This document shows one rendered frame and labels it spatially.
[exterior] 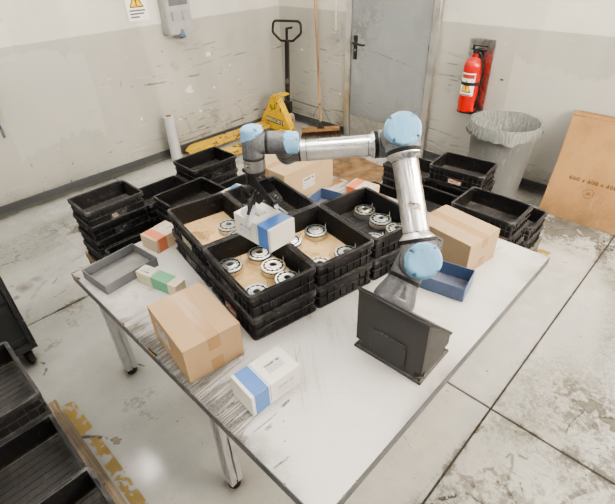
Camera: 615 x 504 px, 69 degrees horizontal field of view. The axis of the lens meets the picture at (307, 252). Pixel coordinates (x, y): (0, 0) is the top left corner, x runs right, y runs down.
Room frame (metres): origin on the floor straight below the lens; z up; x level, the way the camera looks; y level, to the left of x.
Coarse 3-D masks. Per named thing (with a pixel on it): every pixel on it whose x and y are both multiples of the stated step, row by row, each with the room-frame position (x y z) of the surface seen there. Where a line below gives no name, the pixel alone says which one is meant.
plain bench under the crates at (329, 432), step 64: (512, 256) 1.69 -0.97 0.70; (128, 320) 1.34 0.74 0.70; (320, 320) 1.30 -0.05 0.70; (448, 320) 1.28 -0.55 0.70; (192, 384) 1.01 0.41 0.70; (320, 384) 0.99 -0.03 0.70; (384, 384) 0.98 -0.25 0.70; (256, 448) 0.76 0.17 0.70; (320, 448) 0.75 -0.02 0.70; (384, 448) 0.75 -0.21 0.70
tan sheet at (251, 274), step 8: (240, 256) 1.58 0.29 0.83; (272, 256) 1.57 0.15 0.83; (248, 264) 1.52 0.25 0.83; (248, 272) 1.47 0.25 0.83; (256, 272) 1.46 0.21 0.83; (240, 280) 1.41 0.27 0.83; (248, 280) 1.41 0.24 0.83; (256, 280) 1.41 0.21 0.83; (264, 280) 1.41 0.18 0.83; (272, 280) 1.41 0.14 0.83
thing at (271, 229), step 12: (264, 204) 1.49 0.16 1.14; (240, 216) 1.41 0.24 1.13; (264, 216) 1.40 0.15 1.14; (276, 216) 1.40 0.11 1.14; (288, 216) 1.39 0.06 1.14; (240, 228) 1.42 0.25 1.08; (252, 228) 1.37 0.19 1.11; (264, 228) 1.32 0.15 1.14; (276, 228) 1.32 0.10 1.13; (288, 228) 1.36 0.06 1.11; (252, 240) 1.37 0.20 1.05; (264, 240) 1.32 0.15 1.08; (276, 240) 1.32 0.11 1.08; (288, 240) 1.36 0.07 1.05
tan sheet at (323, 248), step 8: (304, 240) 1.69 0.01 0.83; (328, 240) 1.69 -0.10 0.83; (336, 240) 1.68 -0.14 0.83; (304, 248) 1.63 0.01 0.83; (312, 248) 1.63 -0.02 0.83; (320, 248) 1.62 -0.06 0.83; (328, 248) 1.62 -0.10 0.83; (312, 256) 1.57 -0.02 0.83; (320, 256) 1.56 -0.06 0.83; (328, 256) 1.56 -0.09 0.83
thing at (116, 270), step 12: (120, 252) 1.78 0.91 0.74; (132, 252) 1.82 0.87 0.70; (144, 252) 1.77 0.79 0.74; (96, 264) 1.68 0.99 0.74; (108, 264) 1.73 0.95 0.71; (120, 264) 1.73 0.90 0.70; (132, 264) 1.72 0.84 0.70; (144, 264) 1.66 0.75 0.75; (156, 264) 1.70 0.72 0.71; (84, 276) 1.63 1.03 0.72; (96, 276) 1.64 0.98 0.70; (108, 276) 1.63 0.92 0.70; (120, 276) 1.63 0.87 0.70; (132, 276) 1.61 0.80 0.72; (108, 288) 1.51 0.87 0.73
